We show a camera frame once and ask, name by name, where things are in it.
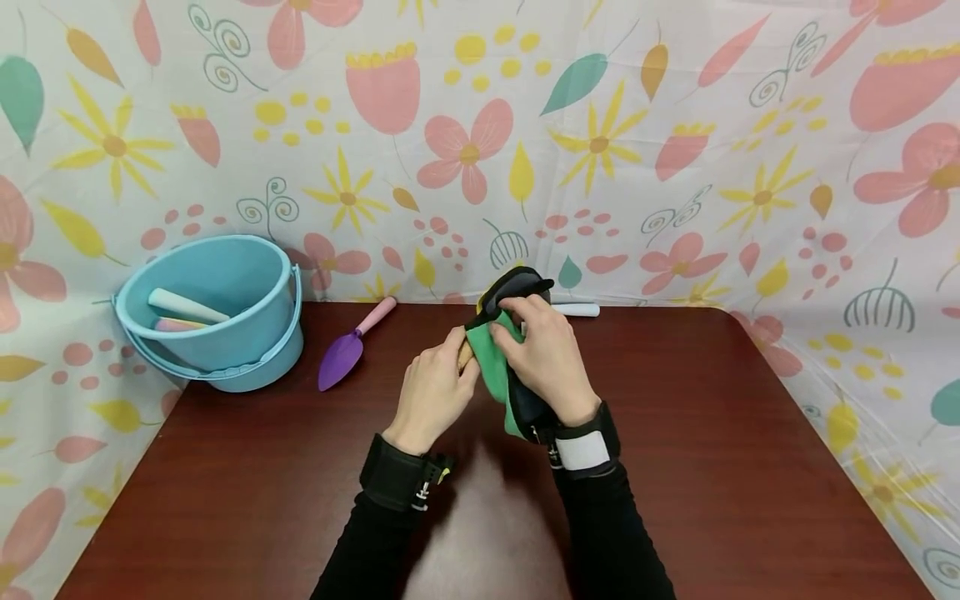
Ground person's right hand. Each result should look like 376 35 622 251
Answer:
488 293 603 428

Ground person's left hand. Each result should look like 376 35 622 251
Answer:
382 327 482 456

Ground person's left forearm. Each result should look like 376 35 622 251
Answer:
309 490 423 600

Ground person's right forearm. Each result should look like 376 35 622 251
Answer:
556 463 678 600

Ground black wrist band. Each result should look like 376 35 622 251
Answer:
531 402 623 481
359 433 456 513

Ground light blue plastic bucket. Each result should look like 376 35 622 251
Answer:
112 235 305 394

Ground purple toy trowel pink handle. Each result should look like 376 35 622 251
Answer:
317 296 398 393

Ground pale mint toy tool handle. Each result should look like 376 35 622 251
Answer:
147 287 232 324

